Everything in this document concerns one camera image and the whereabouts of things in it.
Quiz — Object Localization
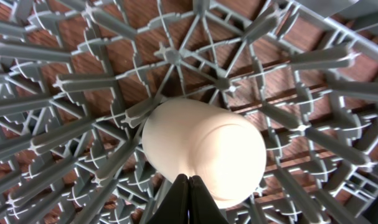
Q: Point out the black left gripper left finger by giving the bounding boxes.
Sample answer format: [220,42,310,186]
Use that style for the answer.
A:
[148,174,189,224]

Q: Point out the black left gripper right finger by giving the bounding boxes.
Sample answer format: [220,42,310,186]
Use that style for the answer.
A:
[189,175,228,224]

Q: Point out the white cup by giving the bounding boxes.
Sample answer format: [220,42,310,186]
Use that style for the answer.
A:
[142,98,267,208]

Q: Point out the grey dish rack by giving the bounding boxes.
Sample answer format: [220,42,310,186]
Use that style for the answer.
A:
[0,1,378,223]

